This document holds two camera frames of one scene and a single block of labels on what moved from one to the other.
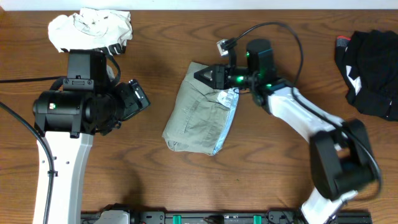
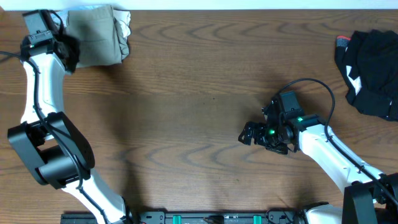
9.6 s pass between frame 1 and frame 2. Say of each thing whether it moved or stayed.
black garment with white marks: stayed
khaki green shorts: moved
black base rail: stayed
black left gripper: moved
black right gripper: moved
